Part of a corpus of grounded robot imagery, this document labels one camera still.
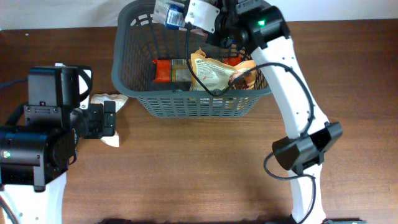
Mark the beige packet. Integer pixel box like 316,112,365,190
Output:
90,93,129,148

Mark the orange cracker packet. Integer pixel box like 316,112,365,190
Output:
151,55,243,83

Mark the grey plastic basket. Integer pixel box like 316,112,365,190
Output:
111,1,271,118

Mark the tan snack bag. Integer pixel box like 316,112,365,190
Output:
190,49,256,91

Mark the blue biscuit box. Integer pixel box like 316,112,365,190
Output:
154,0,185,30

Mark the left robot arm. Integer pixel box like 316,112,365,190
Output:
1,65,116,223

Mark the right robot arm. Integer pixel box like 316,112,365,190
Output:
215,1,343,223

